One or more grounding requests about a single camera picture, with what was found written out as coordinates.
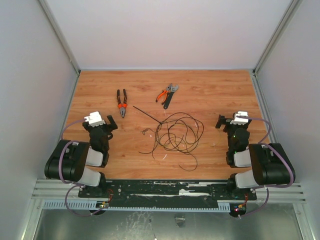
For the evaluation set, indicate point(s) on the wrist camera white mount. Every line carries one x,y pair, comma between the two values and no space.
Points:
94,119
240,118

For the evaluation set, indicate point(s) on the adjustable wrench black handle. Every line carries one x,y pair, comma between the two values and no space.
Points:
172,90

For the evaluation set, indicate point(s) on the black zip tie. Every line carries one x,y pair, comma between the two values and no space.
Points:
150,116

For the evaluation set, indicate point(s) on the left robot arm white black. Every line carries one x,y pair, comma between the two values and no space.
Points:
71,160

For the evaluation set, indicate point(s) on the grey slotted cable duct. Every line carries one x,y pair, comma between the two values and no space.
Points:
93,205

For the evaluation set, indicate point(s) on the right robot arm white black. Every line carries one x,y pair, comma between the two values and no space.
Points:
269,163

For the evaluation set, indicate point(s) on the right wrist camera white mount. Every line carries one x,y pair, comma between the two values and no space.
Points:
240,118

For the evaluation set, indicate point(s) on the large orange black pliers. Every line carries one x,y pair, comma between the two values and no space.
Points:
122,105

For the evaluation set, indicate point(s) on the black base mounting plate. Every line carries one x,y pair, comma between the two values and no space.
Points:
133,191

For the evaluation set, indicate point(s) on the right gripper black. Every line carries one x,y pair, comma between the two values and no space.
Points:
226,124

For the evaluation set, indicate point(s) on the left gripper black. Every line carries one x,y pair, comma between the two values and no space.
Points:
113,125

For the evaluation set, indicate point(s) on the aluminium frame rails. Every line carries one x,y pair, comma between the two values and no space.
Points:
55,189

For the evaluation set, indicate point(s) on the small orange black pliers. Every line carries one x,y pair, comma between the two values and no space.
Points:
165,94

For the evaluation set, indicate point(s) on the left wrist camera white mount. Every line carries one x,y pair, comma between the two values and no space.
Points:
94,119

